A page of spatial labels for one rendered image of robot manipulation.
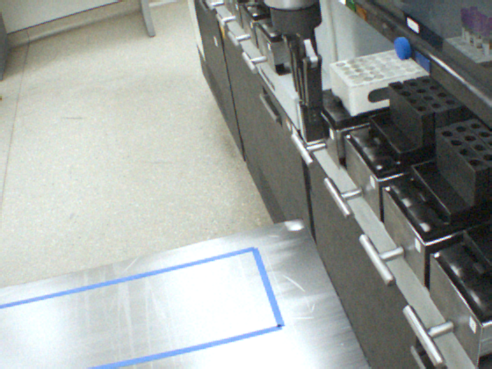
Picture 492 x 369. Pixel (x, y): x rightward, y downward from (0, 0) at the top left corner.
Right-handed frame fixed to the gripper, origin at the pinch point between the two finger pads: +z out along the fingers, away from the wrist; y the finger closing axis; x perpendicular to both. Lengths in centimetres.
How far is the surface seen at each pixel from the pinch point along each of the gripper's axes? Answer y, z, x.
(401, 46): -21.1, -19.0, -7.7
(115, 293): -32.1, -2.2, 33.9
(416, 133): -18.9, -4.6, -9.9
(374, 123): -11.8, -3.5, -6.4
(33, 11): 350, 61, 84
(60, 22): 350, 73, 69
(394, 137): -14.9, -2.3, -8.2
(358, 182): -14.0, 4.2, -2.4
